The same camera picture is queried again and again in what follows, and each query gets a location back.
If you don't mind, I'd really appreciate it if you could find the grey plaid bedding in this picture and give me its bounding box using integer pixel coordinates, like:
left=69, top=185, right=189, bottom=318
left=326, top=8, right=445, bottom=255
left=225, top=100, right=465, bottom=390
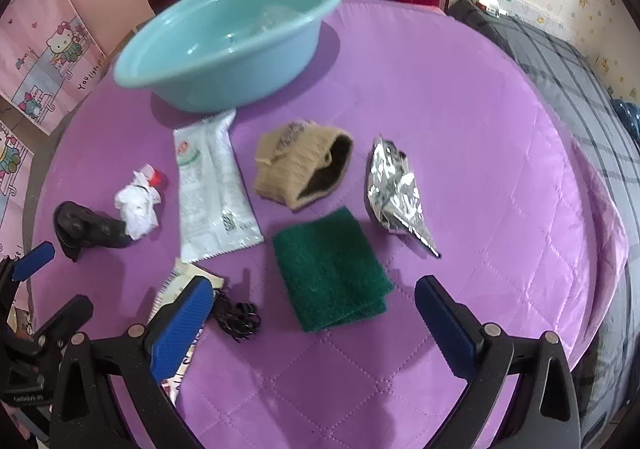
left=446, top=0, right=640, bottom=435

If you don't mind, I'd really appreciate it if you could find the green cloth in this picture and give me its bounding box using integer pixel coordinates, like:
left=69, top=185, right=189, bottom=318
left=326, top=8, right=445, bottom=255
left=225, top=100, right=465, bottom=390
left=272, top=208, right=396, bottom=333

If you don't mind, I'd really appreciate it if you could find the white plastic bag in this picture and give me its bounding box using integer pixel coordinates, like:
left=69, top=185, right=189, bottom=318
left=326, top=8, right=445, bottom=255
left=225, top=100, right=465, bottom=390
left=114, top=163, right=166, bottom=240

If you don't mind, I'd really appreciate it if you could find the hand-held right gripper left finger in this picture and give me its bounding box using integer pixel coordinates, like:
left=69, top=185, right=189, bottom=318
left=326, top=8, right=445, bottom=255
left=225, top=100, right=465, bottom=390
left=50, top=275, right=216, bottom=449

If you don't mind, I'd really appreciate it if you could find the printed snack packet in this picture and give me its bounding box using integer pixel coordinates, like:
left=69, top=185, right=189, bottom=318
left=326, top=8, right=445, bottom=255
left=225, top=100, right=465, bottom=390
left=147, top=256, right=223, bottom=405

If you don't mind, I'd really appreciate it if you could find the black glove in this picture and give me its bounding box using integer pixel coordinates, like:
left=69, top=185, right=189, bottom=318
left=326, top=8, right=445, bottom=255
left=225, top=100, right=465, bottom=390
left=53, top=200, right=133, bottom=262

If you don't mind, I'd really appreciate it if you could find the white sachet packet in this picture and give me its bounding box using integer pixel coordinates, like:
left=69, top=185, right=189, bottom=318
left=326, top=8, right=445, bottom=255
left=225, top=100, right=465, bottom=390
left=173, top=109, right=265, bottom=264

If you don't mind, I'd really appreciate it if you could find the blue starry cloth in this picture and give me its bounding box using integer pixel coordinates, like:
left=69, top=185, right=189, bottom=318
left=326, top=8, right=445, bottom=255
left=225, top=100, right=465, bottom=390
left=612, top=98, right=640, bottom=150

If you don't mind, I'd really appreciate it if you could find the pink cartoon cat poster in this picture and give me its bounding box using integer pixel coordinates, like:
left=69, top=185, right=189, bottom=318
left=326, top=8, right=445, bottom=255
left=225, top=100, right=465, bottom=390
left=0, top=0, right=109, bottom=136
left=0, top=119, right=36, bottom=257

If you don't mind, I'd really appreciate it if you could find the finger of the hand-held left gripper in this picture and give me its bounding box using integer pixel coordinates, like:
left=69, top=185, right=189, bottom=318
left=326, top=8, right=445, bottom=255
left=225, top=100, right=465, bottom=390
left=0, top=240, right=57, bottom=325
left=22, top=295, right=95, bottom=360

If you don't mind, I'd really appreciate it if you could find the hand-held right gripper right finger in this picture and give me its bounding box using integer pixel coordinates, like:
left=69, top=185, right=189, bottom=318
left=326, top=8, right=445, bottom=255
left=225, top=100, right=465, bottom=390
left=415, top=275, right=586, bottom=449

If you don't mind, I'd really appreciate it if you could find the teal plastic basin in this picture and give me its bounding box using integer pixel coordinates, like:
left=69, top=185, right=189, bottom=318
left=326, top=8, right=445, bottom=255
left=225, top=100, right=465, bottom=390
left=114, top=0, right=345, bottom=113

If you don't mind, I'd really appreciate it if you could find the silver foil wrapper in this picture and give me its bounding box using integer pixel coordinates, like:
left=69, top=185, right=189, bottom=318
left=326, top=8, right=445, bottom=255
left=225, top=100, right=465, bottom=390
left=366, top=134, right=442, bottom=260

